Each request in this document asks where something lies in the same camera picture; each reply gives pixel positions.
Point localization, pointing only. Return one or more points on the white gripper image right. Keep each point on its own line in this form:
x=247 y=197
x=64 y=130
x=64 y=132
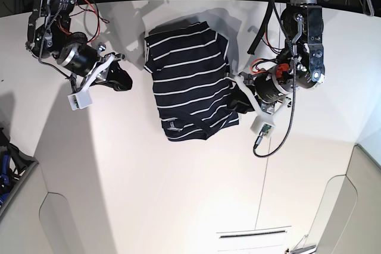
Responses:
x=242 y=100

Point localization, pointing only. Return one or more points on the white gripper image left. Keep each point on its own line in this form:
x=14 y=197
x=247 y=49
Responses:
x=98 y=70

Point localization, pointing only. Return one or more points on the navy white striped T-shirt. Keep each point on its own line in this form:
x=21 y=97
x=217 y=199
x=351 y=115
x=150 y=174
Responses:
x=189 y=68

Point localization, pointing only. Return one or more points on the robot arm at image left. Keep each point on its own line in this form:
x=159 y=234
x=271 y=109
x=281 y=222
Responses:
x=52 y=43

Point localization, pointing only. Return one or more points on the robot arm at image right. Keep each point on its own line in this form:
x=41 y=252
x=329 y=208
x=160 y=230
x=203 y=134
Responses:
x=298 y=64

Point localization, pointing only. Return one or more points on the grey bin with blue items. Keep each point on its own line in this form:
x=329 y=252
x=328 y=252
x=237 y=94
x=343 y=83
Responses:
x=15 y=169

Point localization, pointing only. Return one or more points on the small metal stand bottom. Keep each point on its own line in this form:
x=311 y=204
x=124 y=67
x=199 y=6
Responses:
x=298 y=249

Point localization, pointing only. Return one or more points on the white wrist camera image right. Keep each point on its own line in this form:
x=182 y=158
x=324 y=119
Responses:
x=263 y=125

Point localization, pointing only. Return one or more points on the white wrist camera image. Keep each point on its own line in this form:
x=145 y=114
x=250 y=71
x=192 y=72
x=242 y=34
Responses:
x=263 y=125
x=80 y=100

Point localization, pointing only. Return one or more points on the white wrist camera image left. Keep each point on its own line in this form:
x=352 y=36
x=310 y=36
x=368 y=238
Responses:
x=80 y=100

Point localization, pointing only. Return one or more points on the black camera cable image right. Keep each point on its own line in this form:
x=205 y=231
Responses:
x=286 y=100

